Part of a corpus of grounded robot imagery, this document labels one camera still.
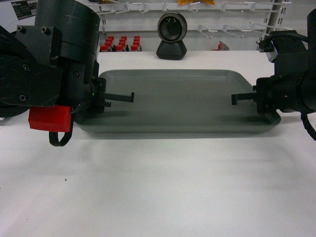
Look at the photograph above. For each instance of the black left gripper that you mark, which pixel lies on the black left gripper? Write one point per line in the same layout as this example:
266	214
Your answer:
82	90

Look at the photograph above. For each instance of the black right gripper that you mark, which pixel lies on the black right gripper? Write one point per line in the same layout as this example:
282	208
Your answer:
275	93

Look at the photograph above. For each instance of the grey silver serving tray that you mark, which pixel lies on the grey silver serving tray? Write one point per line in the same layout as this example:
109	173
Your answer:
177	101

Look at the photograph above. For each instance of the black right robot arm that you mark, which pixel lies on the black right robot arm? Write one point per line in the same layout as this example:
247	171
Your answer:
292	53

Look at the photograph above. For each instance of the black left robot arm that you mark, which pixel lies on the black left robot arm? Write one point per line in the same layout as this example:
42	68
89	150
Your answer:
27	76

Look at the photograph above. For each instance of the white checkout table black legs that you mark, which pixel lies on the white checkout table black legs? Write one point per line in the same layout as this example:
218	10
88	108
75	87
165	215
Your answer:
158	185

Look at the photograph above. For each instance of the red tape block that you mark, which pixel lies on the red tape block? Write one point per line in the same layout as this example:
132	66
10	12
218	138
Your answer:
52	119

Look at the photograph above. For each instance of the red capped bottles group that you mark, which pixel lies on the red capped bottles group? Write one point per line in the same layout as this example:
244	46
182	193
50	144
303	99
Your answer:
110	44

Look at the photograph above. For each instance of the black barcode scanner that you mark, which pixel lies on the black barcode scanner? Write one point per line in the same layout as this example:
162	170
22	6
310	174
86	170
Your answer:
172	28

